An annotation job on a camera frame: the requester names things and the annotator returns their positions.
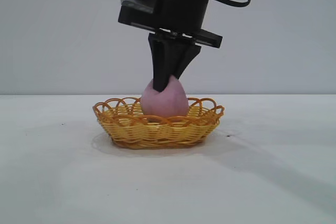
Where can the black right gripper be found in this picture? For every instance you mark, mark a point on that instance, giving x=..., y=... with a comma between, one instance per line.
x=186, y=6

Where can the pink peach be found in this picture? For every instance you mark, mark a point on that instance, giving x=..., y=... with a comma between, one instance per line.
x=173, y=100

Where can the yellow woven plastic basket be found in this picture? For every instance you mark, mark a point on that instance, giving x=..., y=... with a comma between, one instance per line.
x=157, y=134

